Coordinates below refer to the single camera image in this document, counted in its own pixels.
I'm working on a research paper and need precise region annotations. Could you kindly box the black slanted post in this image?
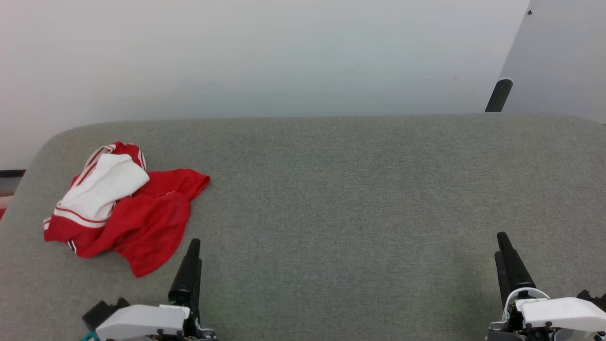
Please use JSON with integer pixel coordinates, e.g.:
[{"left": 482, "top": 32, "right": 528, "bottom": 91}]
[{"left": 484, "top": 79, "right": 514, "bottom": 113}]

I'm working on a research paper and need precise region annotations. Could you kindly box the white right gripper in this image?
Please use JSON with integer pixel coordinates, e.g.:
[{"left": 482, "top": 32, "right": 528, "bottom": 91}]
[{"left": 488, "top": 232, "right": 606, "bottom": 341}]

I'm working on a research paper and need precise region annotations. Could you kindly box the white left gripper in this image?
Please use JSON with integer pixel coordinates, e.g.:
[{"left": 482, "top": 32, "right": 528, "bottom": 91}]
[{"left": 95, "top": 238, "right": 218, "bottom": 341}]

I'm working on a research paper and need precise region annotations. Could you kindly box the white right gripper cable loop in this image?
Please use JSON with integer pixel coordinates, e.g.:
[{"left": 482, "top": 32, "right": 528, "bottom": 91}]
[{"left": 502, "top": 287, "right": 551, "bottom": 323}]

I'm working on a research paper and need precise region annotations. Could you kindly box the white slanted panel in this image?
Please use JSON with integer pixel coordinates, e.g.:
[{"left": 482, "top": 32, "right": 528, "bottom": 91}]
[{"left": 498, "top": 0, "right": 606, "bottom": 124}]

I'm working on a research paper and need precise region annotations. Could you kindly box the red and white shirt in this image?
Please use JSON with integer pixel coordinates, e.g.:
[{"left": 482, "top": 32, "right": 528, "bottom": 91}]
[{"left": 44, "top": 142, "right": 211, "bottom": 278}]

